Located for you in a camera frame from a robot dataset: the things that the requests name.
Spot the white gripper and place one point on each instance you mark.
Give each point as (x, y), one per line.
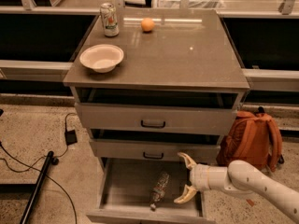
(199, 177)

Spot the clear plastic water bottle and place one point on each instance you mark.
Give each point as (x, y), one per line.
(158, 190)

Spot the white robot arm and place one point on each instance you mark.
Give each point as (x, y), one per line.
(241, 179)

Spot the middle grey drawer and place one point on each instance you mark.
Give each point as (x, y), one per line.
(131, 145)

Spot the grey drawer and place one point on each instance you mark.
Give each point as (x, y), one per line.
(125, 195)
(131, 145)
(183, 111)

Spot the bottom grey drawer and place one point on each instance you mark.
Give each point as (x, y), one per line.
(125, 195)

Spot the grey drawer cabinet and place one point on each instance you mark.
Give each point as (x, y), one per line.
(187, 50)

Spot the top grey drawer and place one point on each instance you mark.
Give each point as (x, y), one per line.
(183, 111)

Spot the orange backpack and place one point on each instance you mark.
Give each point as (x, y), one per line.
(254, 138)

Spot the black power adapter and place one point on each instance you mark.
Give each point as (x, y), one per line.
(70, 137)

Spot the white paper bowl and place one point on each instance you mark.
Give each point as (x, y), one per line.
(101, 58)

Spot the orange fruit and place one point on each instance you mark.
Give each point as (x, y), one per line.
(147, 24)

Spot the black pole on floor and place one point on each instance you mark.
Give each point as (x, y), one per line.
(37, 188)

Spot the white green soda can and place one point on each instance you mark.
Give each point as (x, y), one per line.
(109, 19)

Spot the black middle drawer handle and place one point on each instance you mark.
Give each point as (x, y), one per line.
(153, 156)

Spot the black drawer handle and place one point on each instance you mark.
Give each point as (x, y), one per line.
(155, 124)
(153, 156)

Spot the black top drawer handle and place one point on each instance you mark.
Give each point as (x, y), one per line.
(155, 124)

